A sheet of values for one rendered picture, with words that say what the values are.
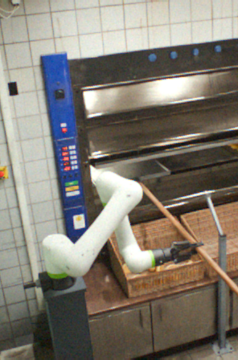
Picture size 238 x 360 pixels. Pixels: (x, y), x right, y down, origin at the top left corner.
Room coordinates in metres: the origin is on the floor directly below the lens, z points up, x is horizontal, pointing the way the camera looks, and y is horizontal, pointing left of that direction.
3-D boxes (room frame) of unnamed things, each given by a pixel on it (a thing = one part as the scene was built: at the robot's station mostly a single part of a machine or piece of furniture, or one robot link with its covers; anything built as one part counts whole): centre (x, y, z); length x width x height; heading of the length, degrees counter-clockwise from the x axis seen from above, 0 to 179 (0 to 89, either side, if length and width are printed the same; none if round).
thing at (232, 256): (3.07, -0.76, 0.72); 0.56 x 0.49 x 0.28; 106
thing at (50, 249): (1.98, 0.32, 1.36); 0.16 x 0.13 x 0.19; 38
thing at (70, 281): (1.97, 0.38, 1.23); 0.26 x 0.15 x 0.06; 106
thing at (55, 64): (3.95, 0.57, 1.07); 1.93 x 0.16 x 2.15; 15
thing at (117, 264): (2.92, -0.20, 0.72); 0.56 x 0.49 x 0.28; 105
